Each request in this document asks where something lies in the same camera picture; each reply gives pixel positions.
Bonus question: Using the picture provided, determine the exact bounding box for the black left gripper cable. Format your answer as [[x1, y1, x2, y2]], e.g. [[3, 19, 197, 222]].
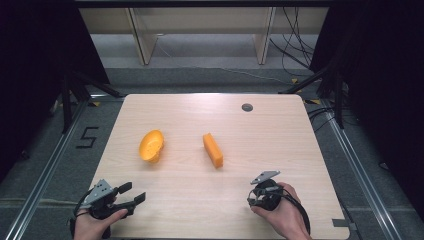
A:
[[68, 188, 94, 238]]

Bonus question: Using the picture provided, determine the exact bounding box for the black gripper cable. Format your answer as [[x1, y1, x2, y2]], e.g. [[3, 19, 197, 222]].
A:
[[281, 191, 312, 235], [68, 188, 94, 238]]

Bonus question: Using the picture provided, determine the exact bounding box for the person's right hand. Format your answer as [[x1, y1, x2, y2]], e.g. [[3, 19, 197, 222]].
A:
[[250, 181, 313, 240]]

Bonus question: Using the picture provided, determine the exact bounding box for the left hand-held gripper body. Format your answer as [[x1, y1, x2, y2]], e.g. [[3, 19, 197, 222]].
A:
[[79, 178, 136, 221]]

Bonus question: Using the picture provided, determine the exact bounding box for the grey tape patch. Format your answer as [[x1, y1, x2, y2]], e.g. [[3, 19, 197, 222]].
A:
[[331, 217, 358, 232]]

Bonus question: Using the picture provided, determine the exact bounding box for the aluminium floor rail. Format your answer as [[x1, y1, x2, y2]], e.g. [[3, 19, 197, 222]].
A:
[[322, 99, 404, 240], [3, 98, 90, 240]]

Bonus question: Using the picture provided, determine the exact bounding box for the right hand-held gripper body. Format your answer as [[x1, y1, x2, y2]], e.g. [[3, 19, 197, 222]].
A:
[[246, 170, 285, 212]]

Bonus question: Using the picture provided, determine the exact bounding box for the light wooden background desk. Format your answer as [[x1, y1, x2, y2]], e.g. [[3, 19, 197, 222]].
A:
[[78, 5, 331, 67]]

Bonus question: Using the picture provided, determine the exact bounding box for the orange plastic perforated bowl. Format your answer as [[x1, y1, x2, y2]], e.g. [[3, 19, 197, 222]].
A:
[[138, 129, 166, 164]]

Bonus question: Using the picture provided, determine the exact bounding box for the orange rectangular block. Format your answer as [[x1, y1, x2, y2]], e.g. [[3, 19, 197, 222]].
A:
[[202, 132, 224, 170]]

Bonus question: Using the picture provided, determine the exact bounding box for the thin white floor cable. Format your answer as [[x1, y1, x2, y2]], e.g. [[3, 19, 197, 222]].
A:
[[156, 43, 294, 86]]

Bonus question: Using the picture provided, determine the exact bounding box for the black metal stand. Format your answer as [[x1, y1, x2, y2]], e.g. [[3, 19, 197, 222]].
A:
[[278, 64, 346, 130], [59, 70, 122, 135]]

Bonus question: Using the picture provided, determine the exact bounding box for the black curtain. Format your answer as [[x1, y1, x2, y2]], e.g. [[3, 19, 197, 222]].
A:
[[308, 0, 424, 211], [0, 0, 112, 183]]

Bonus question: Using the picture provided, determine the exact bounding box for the person's left hand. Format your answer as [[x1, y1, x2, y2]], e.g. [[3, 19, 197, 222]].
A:
[[73, 207, 129, 240]]

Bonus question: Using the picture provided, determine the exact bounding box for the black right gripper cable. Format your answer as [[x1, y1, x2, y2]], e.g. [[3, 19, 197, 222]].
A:
[[281, 191, 312, 235]]

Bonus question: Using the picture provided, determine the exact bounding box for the bundle of black floor cables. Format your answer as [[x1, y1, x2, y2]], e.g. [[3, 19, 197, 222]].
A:
[[268, 6, 318, 78]]

